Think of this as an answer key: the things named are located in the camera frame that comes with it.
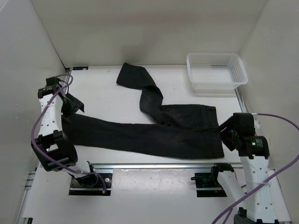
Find black trousers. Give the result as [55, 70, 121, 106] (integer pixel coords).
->
[62, 63, 224, 159]

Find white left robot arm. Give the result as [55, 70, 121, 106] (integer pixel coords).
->
[31, 84, 98, 187]

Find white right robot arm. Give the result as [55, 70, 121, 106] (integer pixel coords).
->
[210, 118, 279, 224]

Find white plastic basket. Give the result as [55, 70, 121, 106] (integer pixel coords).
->
[186, 53, 248, 92]

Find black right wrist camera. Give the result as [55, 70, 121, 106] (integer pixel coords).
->
[233, 113, 255, 135]

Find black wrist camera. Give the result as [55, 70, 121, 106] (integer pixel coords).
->
[46, 77, 62, 88]
[233, 113, 255, 135]

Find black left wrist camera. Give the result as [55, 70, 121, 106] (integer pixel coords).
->
[46, 77, 62, 88]

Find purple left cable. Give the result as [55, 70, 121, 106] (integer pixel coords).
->
[31, 75, 106, 191]

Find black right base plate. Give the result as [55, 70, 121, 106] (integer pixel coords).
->
[191, 163, 234, 197]

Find aluminium frame rail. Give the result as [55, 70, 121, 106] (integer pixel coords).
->
[91, 162, 243, 171]

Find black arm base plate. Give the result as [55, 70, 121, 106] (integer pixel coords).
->
[69, 172, 113, 196]

